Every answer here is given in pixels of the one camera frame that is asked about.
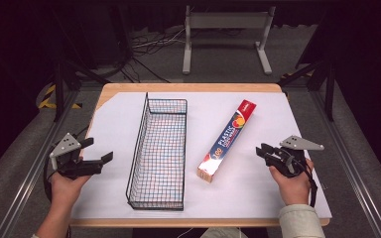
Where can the black tripod stand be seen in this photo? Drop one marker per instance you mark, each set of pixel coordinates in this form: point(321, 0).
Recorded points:
point(324, 79)
point(63, 82)

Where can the long plastic wrap box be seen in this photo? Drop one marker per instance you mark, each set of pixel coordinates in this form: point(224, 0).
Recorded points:
point(226, 140)

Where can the aluminium rail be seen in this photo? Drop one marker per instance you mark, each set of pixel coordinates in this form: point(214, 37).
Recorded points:
point(29, 172)
point(350, 165)

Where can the person's light clothing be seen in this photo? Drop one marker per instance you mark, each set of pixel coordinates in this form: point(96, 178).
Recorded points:
point(223, 233)

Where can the person's left hand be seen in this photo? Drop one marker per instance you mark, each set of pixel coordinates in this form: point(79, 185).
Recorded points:
point(64, 191)

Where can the white metal stand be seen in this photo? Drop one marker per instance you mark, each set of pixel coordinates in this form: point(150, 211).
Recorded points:
point(228, 21)

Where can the white table mat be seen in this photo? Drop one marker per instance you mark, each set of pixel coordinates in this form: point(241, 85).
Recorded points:
point(119, 132)

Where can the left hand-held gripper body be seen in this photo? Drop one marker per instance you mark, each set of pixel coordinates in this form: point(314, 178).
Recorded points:
point(64, 145)

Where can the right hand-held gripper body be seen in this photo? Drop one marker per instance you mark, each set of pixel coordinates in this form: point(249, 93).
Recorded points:
point(292, 158)

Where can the yellow black hazard tape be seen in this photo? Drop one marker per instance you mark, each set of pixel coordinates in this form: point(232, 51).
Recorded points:
point(48, 99)

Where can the person's right hand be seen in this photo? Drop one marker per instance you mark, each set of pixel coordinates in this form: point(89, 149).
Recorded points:
point(294, 190)

